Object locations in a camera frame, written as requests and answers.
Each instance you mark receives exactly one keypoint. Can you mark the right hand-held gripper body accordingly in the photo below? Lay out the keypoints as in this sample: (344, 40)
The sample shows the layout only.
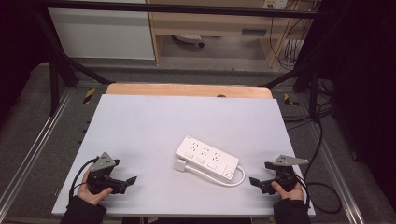
(286, 179)

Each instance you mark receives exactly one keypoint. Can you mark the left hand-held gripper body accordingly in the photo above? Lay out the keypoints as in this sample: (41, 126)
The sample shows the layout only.
(101, 163)

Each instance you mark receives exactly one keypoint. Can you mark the person's right hand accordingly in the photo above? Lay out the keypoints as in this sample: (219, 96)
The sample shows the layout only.
(291, 195)

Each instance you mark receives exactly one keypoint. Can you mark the person's left hand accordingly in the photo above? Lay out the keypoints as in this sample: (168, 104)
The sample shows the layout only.
(84, 190)

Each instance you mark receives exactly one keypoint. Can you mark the white plug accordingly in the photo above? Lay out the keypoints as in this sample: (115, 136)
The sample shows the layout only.
(179, 165)

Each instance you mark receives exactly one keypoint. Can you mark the white power strip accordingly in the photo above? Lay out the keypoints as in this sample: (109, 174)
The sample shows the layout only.
(207, 157)

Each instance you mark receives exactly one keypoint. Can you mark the white board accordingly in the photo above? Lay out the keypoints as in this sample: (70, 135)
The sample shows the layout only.
(155, 124)

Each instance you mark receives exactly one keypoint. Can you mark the yellow black striped tape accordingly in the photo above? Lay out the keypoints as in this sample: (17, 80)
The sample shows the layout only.
(89, 95)
(290, 100)

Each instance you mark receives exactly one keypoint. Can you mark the wooden table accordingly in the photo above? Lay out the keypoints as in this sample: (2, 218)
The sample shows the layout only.
(186, 90)

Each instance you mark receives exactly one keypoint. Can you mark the black curtain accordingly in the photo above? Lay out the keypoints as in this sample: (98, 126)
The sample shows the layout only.
(364, 77)
(18, 46)

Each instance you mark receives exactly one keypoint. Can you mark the white cabinet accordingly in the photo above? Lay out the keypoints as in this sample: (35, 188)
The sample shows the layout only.
(99, 34)

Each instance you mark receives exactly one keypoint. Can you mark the white chair base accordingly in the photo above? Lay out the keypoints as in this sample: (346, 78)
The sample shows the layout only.
(188, 39)

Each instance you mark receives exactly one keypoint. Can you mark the wooden desk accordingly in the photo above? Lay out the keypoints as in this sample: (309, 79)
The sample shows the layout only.
(211, 23)

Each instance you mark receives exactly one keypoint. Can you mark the aluminium rail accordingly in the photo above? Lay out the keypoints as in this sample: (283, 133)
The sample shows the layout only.
(34, 146)
(339, 174)

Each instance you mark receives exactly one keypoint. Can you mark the white wall outlet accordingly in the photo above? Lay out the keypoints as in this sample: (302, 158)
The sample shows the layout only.
(275, 3)

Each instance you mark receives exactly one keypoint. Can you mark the black metal frame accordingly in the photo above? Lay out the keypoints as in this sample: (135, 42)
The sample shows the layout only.
(174, 8)

